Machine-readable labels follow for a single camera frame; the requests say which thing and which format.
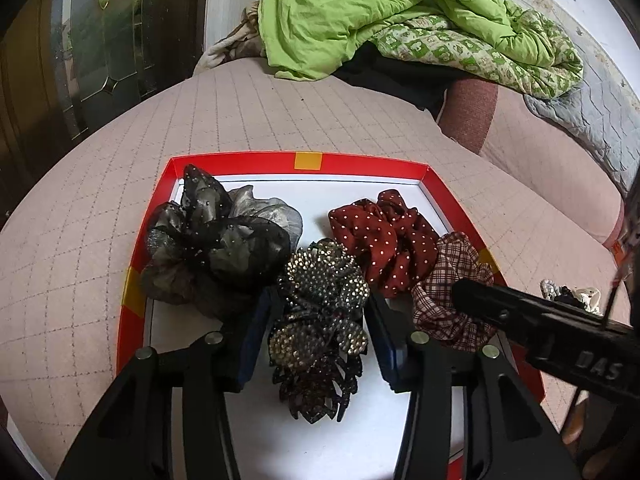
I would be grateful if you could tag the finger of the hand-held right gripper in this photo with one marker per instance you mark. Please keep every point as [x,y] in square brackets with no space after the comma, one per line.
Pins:
[492,310]

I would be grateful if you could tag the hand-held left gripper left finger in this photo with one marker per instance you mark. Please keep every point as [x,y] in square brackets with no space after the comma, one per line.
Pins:
[254,355]

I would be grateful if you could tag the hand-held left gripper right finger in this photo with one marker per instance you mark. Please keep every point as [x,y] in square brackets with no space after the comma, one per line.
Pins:
[387,350]

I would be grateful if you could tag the white hair accessory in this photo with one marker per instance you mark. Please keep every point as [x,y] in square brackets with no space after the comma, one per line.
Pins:
[589,297]

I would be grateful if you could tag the plaid scrunchie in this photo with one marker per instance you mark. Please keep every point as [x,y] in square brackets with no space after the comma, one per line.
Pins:
[434,312]

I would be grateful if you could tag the rhinestone hair claw clip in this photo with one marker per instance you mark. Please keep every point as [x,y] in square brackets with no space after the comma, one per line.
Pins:
[320,280]

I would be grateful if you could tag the red cardboard box tray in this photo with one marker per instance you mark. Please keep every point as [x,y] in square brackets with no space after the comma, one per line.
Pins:
[240,166]

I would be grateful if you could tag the red polka dot scrunchie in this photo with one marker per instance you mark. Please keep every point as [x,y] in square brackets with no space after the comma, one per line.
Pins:
[390,245]

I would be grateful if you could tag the black organza scrunchie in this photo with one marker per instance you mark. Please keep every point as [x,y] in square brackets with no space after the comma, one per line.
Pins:
[220,240]

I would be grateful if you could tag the reddish pink cushion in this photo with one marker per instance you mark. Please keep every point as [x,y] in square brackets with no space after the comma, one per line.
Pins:
[470,110]

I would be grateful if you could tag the grey quilted blanket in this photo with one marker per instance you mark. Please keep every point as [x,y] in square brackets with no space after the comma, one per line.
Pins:
[600,110]

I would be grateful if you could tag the black cloth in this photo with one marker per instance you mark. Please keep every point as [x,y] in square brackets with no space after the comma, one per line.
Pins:
[395,80]

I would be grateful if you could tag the beige patterned cloth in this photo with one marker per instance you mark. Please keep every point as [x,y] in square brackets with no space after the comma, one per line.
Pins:
[235,45]

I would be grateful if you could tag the green quilt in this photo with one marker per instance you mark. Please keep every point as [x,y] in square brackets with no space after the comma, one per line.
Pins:
[350,10]

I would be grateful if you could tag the wooden door with glass panel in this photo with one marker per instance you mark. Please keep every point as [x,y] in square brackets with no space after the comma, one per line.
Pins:
[100,60]

